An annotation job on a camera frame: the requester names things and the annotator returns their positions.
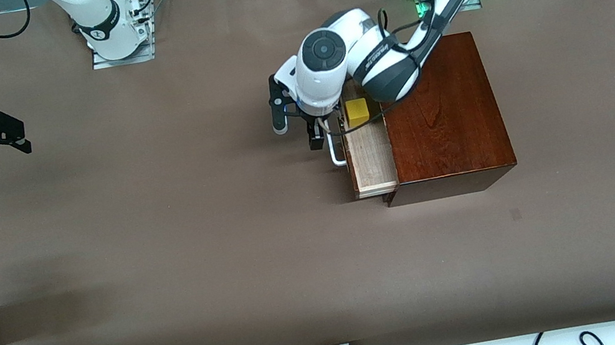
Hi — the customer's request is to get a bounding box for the yellow cube block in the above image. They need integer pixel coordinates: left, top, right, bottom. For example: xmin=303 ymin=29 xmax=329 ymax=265
xmin=344 ymin=97 xmax=371 ymax=126

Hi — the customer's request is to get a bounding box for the wooden drawer with white handle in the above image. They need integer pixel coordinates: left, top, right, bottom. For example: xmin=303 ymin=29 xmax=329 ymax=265
xmin=318 ymin=74 xmax=401 ymax=204

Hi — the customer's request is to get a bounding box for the dark wooden drawer cabinet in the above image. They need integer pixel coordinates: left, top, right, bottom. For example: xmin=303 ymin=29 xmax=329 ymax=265
xmin=356 ymin=27 xmax=522 ymax=209

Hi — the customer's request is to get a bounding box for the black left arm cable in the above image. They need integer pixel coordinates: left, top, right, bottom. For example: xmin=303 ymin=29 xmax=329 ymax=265
xmin=300 ymin=0 xmax=457 ymax=139

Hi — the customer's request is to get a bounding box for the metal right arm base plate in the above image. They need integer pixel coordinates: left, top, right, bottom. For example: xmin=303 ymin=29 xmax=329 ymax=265
xmin=83 ymin=1 xmax=160 ymax=70

